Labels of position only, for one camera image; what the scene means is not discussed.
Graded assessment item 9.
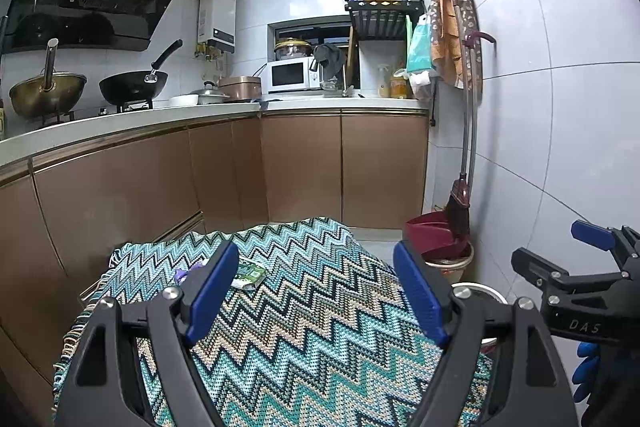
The right hand blue glove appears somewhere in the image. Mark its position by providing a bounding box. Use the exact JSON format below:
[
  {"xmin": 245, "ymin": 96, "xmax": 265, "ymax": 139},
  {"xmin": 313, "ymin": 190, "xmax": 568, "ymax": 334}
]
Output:
[{"xmin": 572, "ymin": 343, "xmax": 600, "ymax": 403}]

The orange floral apron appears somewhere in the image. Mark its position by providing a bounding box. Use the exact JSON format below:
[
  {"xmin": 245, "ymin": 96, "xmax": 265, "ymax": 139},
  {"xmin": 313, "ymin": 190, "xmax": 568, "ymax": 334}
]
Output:
[{"xmin": 426, "ymin": 0, "xmax": 480, "ymax": 89}]

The glass lidded pot on microwave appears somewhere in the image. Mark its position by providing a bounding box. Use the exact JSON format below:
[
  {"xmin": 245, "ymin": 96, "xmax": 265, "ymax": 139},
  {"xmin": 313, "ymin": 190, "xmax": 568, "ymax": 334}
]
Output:
[{"xmin": 273, "ymin": 38, "xmax": 314, "ymax": 61}]

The green snack packet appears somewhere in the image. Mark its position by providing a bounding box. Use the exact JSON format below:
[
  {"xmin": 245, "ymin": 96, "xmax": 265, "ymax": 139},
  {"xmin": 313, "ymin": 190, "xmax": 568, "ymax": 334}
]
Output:
[{"xmin": 232, "ymin": 262, "xmax": 267, "ymax": 291}]

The steel pot with lid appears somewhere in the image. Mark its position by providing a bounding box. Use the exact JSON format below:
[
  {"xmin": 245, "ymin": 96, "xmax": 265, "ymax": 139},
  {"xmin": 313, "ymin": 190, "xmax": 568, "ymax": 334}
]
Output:
[{"xmin": 193, "ymin": 80, "xmax": 230, "ymax": 105}]

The brass coloured pot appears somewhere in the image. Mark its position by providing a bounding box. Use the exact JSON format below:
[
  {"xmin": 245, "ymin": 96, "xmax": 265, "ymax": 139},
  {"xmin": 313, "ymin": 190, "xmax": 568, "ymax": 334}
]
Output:
[{"xmin": 10, "ymin": 38, "xmax": 87, "ymax": 120}]

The small purple wrapper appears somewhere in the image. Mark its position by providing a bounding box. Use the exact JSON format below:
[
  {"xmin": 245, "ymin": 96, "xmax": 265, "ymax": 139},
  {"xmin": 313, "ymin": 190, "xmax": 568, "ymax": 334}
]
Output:
[{"xmin": 172, "ymin": 261, "xmax": 206, "ymax": 286}]

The white water heater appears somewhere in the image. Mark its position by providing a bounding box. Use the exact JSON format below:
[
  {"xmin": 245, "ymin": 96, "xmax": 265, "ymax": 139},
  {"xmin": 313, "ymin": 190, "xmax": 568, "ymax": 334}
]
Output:
[{"xmin": 196, "ymin": 0, "xmax": 236, "ymax": 54}]

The grey round trash bin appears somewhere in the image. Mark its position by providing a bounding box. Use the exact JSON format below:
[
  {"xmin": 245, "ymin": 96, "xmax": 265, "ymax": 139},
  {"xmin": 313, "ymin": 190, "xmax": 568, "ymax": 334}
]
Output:
[{"xmin": 452, "ymin": 282, "xmax": 508, "ymax": 355}]

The brown rice cooker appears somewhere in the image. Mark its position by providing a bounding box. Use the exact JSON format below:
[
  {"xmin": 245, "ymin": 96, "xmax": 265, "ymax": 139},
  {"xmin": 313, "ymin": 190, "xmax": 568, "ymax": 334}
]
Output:
[{"xmin": 218, "ymin": 76, "xmax": 262, "ymax": 102}]

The beige trash bin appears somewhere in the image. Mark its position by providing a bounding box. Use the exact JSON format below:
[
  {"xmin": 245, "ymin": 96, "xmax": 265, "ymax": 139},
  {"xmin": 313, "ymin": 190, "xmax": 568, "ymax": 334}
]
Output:
[{"xmin": 425, "ymin": 243, "xmax": 475, "ymax": 284}]

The teal plastic bag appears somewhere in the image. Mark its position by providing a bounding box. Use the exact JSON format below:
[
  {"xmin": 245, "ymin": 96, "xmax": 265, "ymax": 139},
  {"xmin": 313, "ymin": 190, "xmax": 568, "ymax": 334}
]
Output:
[{"xmin": 407, "ymin": 14, "xmax": 433, "ymax": 75}]

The zigzag knitted table cloth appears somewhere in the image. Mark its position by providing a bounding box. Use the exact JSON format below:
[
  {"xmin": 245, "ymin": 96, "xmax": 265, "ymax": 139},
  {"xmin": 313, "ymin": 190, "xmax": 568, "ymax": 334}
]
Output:
[{"xmin": 49, "ymin": 215, "xmax": 494, "ymax": 427}]

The dark red dustpan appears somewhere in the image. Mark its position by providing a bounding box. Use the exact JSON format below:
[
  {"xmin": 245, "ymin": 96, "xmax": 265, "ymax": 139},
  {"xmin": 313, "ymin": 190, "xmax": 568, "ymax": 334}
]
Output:
[{"xmin": 402, "ymin": 211, "xmax": 469, "ymax": 260}]

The black wok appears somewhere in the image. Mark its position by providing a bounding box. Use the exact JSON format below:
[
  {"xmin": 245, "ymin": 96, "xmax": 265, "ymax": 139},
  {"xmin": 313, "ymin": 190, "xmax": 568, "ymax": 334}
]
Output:
[{"xmin": 99, "ymin": 39, "xmax": 183, "ymax": 113}]

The white microwave oven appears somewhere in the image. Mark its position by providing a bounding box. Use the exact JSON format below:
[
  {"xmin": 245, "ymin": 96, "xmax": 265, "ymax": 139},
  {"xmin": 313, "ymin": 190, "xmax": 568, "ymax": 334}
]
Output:
[{"xmin": 266, "ymin": 56, "xmax": 322, "ymax": 93}]

